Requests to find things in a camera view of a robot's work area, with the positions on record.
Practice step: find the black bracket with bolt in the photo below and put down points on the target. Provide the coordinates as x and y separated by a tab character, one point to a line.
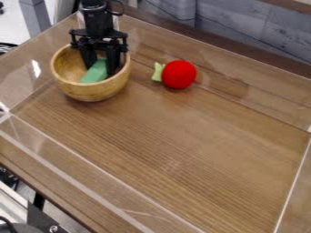
42	221

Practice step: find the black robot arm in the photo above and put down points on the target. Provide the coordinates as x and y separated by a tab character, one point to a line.
98	15

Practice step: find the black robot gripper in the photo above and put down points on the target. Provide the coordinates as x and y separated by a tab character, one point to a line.
114	42

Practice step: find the grey post at back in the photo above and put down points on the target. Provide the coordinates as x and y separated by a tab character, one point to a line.
34	10

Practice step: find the light wooden bowl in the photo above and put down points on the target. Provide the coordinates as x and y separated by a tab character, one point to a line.
67	68

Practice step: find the green rectangular block stick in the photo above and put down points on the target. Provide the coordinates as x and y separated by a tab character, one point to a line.
97	73

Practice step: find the black table leg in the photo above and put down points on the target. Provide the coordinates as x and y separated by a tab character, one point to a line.
39	201

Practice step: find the clear acrylic tray enclosure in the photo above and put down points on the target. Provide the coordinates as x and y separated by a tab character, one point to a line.
211	159

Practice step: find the red felt tomato toy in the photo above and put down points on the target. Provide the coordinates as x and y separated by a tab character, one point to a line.
177	74

